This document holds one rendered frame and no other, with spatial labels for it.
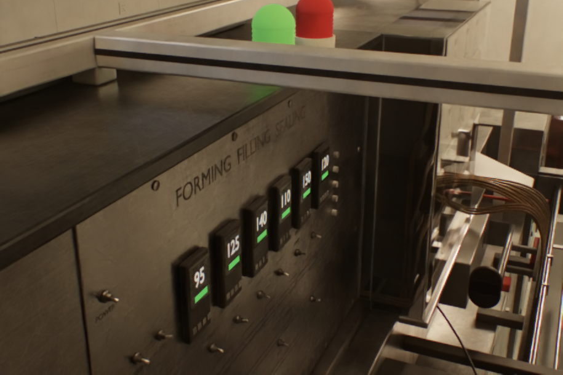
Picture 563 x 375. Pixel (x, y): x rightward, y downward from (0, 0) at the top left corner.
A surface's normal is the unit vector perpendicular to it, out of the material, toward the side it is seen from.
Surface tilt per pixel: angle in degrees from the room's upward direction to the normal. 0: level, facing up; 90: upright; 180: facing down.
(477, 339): 0
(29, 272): 90
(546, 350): 2
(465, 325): 0
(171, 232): 90
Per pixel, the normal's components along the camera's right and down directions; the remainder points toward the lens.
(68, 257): 0.92, 0.14
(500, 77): -0.40, 0.32
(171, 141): 0.00, -0.94
